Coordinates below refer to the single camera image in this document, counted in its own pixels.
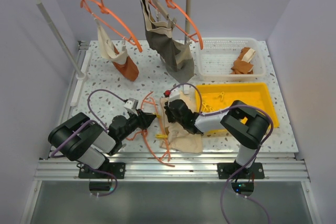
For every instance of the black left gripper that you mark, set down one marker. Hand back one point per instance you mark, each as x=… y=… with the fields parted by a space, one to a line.
x=144 y=119

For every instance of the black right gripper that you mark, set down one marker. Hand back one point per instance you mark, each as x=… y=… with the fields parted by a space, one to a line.
x=169 y=118

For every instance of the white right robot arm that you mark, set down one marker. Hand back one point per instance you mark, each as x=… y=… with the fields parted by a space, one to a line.
x=249 y=125

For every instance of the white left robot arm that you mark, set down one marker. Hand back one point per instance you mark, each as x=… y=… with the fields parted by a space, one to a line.
x=84 y=140

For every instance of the orange hanging underwear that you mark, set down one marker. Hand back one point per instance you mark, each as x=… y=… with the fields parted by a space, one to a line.
x=128 y=69

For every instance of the grey hanging underwear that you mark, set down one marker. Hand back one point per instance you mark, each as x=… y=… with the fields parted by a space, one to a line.
x=176 y=56

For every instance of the beige hanging underwear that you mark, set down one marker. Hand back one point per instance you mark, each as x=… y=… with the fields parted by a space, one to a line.
x=107 y=48

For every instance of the brown and cream underwear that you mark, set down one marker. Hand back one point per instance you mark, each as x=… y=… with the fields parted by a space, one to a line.
x=242 y=64

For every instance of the wooden clip hanger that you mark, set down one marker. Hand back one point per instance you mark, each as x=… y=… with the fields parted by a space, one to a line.
x=161 y=9

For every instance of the pile of cream clothespins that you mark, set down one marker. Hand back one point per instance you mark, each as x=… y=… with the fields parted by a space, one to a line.
x=212 y=102

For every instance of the yellow plastic tray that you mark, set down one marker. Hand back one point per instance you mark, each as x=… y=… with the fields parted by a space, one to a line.
x=254 y=94

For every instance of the white plastic basket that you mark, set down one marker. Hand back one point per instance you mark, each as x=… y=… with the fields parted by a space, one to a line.
x=216 y=59

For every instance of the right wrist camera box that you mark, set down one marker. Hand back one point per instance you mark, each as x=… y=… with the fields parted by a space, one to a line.
x=172 y=95

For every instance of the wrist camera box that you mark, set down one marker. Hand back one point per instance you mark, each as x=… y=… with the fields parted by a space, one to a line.
x=172 y=95
x=131 y=105

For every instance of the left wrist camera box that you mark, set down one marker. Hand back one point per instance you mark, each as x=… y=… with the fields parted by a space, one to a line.
x=131 y=105

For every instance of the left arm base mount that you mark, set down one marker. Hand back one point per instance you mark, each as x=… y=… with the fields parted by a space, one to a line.
x=103 y=179

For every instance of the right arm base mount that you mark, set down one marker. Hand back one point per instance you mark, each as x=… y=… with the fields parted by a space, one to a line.
x=243 y=182

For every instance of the aluminium rail frame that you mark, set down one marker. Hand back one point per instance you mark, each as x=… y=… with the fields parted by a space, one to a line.
x=102 y=94

